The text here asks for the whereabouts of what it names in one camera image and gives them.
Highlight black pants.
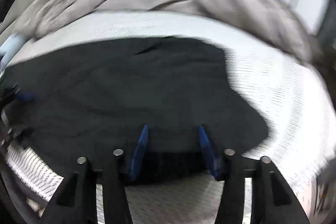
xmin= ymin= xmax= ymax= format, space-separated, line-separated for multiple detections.
xmin=5 ymin=37 xmax=269 ymax=184

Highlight grey rumpled duvet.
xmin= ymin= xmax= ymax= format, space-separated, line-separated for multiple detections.
xmin=14 ymin=0 xmax=317 ymax=63

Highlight light blue pillow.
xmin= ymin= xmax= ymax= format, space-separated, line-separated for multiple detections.
xmin=1 ymin=34 xmax=27 ymax=72

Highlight white honeycomb mattress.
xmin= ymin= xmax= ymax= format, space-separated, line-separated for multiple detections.
xmin=5 ymin=12 xmax=335 ymax=223

